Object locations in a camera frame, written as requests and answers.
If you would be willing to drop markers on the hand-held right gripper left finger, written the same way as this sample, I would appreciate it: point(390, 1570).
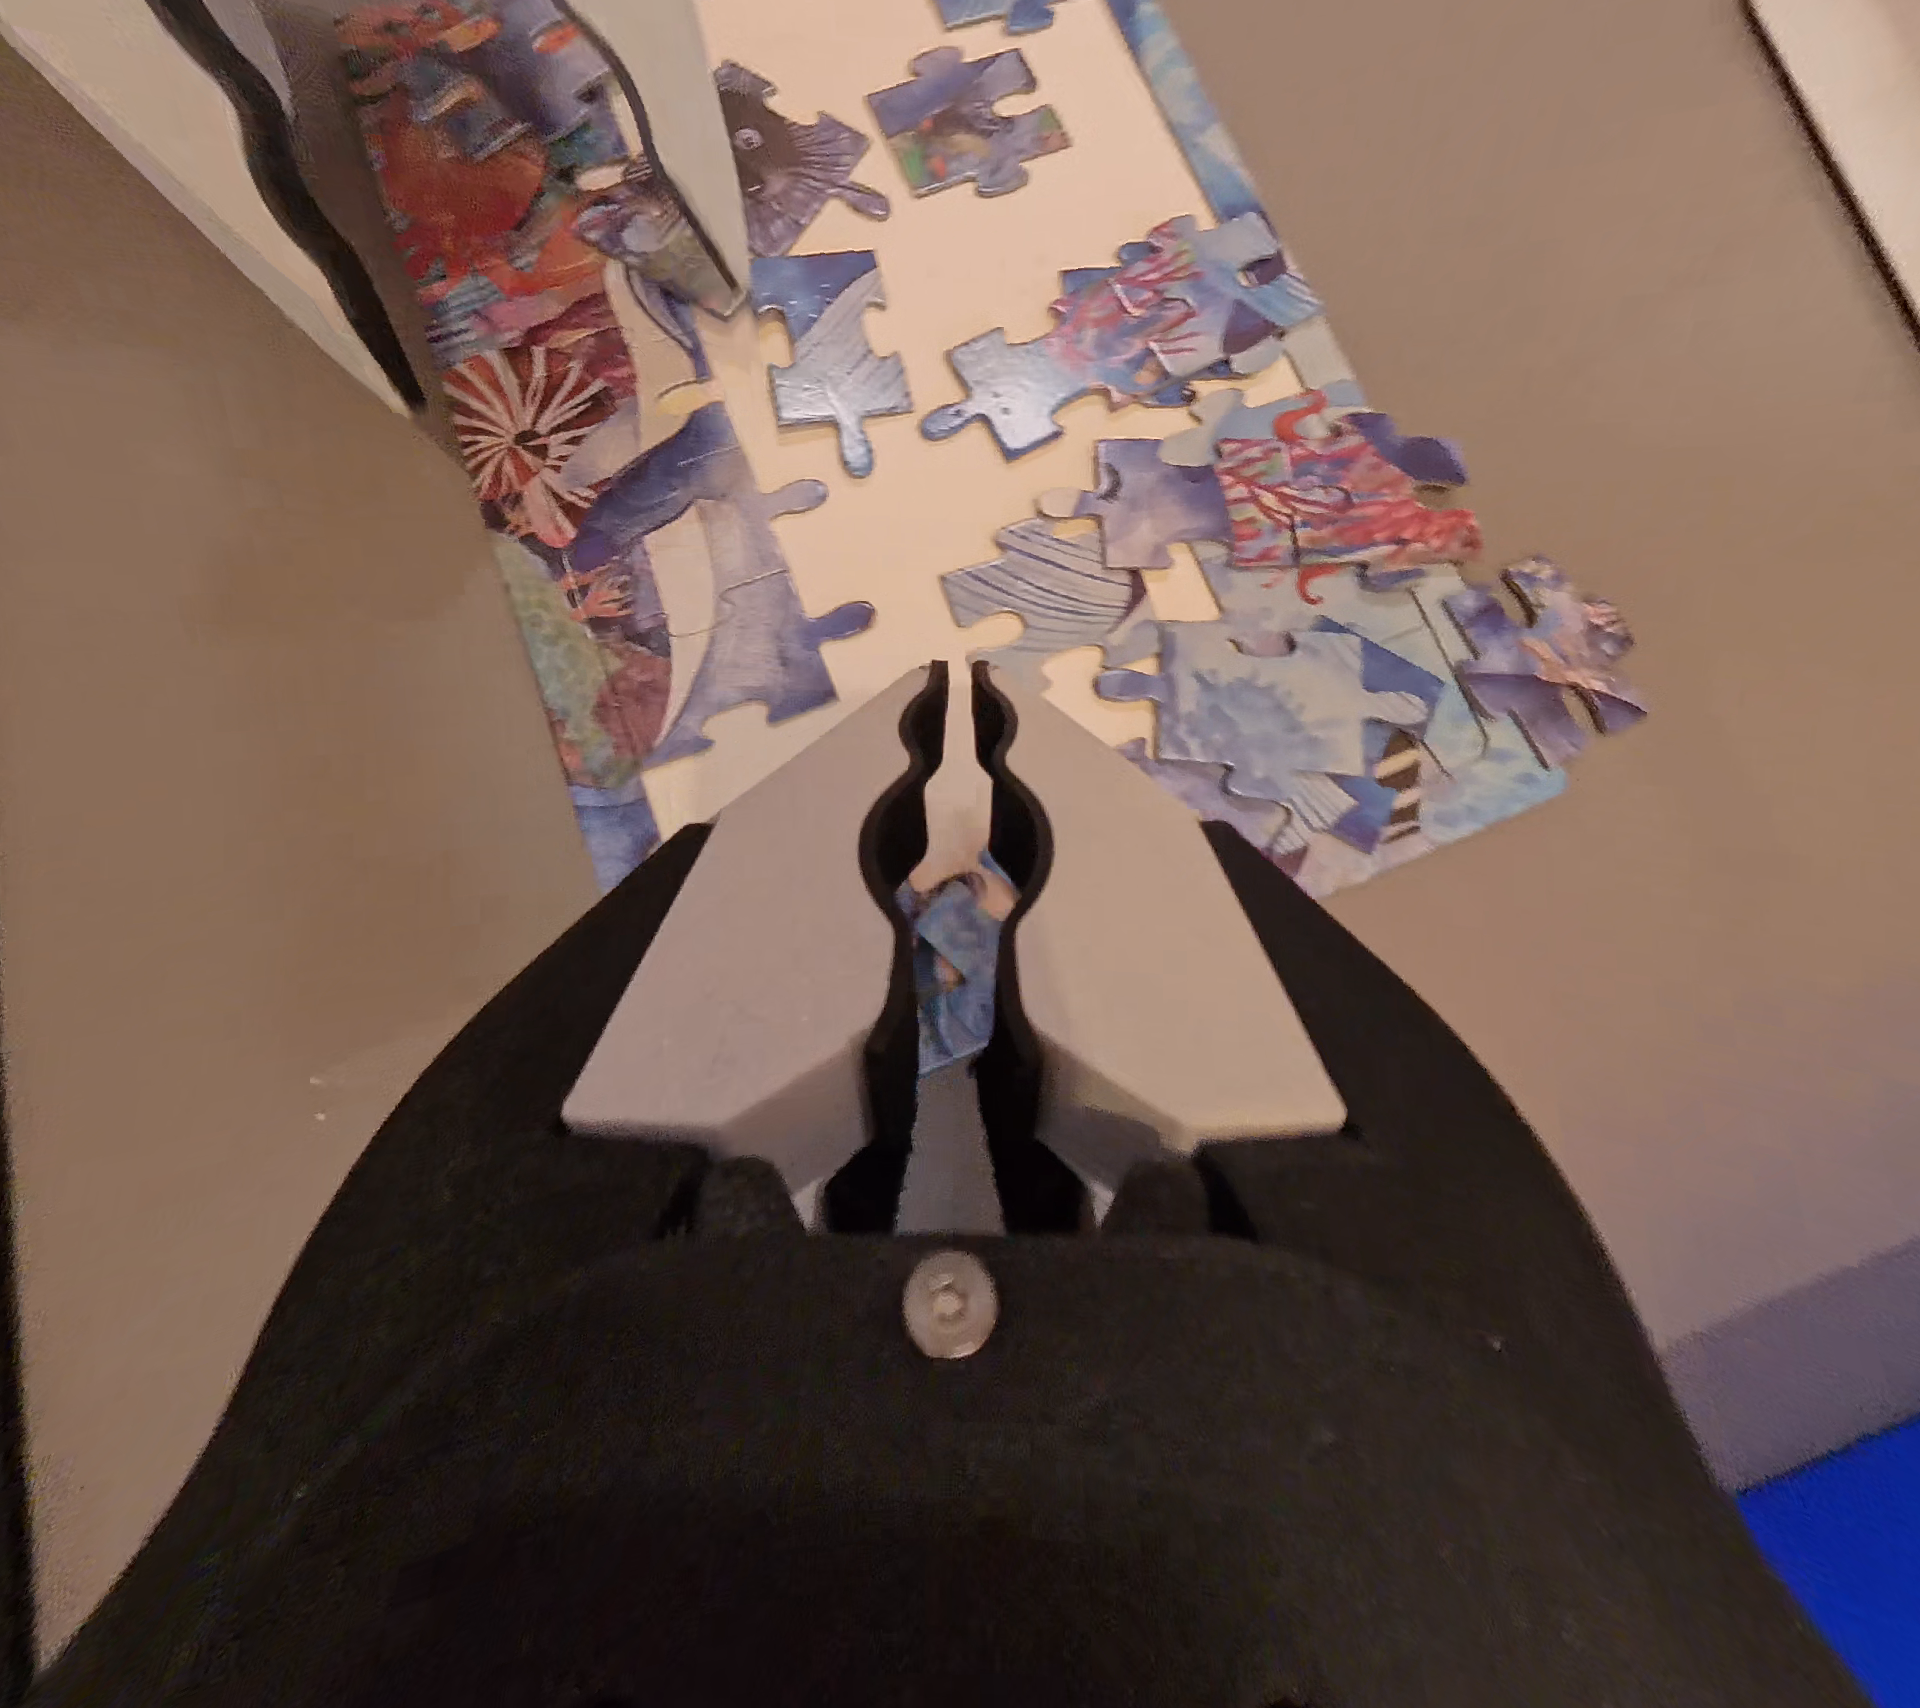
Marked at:
point(718, 987)

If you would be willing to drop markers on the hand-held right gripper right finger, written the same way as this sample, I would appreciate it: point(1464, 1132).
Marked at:
point(1186, 987)

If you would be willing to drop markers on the light blue fish tab piece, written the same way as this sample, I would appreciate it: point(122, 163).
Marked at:
point(961, 958)

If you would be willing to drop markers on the black sea urchin puzzle piece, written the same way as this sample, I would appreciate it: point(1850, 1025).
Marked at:
point(795, 163)

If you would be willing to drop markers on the urchin green coral puzzle piece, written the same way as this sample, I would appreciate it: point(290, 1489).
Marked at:
point(659, 239)

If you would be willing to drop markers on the purple white sail puzzle piece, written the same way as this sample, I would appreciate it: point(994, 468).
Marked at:
point(766, 672)

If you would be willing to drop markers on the lavender white whale puzzle piece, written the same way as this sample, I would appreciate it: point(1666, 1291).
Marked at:
point(748, 537)

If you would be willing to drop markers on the sea print puzzle board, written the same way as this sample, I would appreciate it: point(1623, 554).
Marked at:
point(973, 270)

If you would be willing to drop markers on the purple eyelash puzzle piece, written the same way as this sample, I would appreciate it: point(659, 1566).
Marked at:
point(1138, 509)

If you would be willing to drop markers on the lavender pink spiky puzzle piece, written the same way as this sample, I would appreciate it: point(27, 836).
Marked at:
point(1544, 659)

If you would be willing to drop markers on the red green coral puzzle piece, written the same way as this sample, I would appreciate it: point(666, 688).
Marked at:
point(1275, 495)

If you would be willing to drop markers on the red coral purple puzzle piece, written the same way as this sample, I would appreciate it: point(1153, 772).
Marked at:
point(1394, 495)

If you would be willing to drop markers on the mottled lavender yellow fish piece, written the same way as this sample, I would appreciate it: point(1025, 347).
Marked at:
point(1200, 794)

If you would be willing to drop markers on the blue dark coral puzzle piece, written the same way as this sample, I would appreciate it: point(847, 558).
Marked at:
point(961, 128)

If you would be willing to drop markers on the red tipped tail puzzle piece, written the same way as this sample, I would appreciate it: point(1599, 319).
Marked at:
point(666, 343)

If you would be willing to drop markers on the dark blue fin puzzle piece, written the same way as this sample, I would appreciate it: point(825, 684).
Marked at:
point(674, 463)

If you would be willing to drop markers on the navy striped puzzle piece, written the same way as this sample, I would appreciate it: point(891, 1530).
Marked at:
point(1003, 388)

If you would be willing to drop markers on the blue red coral puzzle piece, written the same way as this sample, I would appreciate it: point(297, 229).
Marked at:
point(1108, 313)

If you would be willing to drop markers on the dark blue whale eye piece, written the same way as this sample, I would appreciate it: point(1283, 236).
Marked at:
point(1275, 313)

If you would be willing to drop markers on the blue plastic bin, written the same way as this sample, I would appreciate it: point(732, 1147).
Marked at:
point(1830, 1557)

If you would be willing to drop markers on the white rounded board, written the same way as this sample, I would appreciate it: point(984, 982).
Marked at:
point(1844, 89)

